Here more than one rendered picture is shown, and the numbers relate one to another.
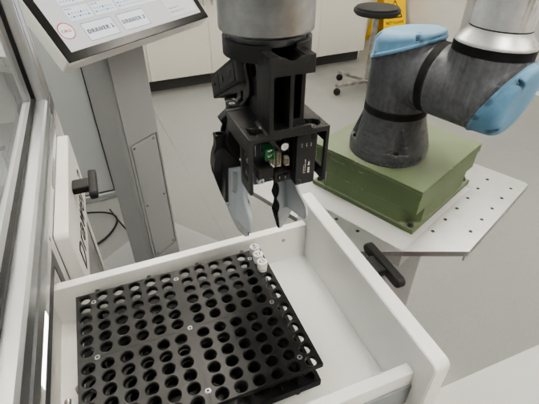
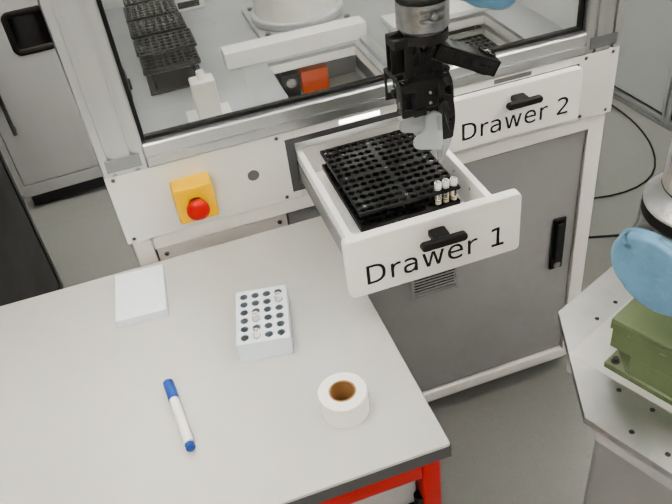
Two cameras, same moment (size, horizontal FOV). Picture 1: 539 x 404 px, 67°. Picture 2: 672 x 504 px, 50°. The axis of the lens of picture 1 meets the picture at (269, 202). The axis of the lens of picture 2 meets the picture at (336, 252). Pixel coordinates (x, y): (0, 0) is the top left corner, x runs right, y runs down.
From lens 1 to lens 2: 1.08 m
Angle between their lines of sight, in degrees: 74
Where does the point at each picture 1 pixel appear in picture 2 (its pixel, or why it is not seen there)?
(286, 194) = (437, 138)
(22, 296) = (364, 88)
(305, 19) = (404, 26)
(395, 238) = (591, 349)
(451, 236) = (612, 407)
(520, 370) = (415, 409)
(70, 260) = not seen: hidden behind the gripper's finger
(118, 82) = not seen: outside the picture
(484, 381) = (403, 379)
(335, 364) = not seen: hidden behind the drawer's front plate
